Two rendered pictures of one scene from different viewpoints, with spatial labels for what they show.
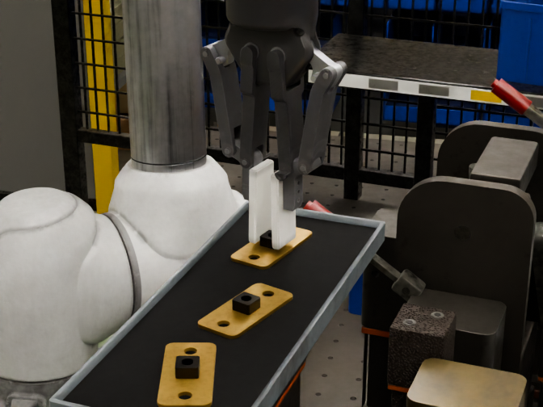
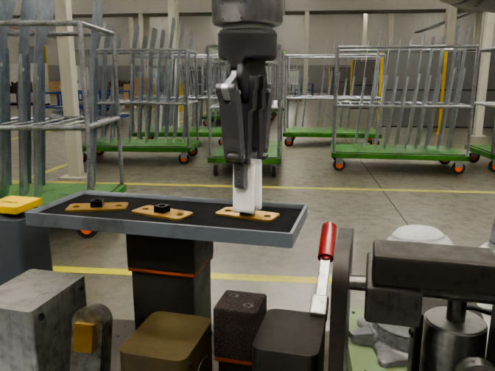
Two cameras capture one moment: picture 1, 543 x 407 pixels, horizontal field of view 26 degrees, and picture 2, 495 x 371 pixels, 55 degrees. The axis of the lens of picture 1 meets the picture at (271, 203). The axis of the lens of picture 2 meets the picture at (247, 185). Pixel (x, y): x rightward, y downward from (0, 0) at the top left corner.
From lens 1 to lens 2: 1.11 m
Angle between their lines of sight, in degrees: 79
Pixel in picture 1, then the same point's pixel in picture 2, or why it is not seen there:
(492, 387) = (166, 344)
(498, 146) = (460, 249)
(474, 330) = (258, 338)
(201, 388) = (80, 208)
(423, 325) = (229, 300)
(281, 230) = (236, 199)
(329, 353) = not seen: outside the picture
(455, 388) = (166, 328)
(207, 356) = (111, 207)
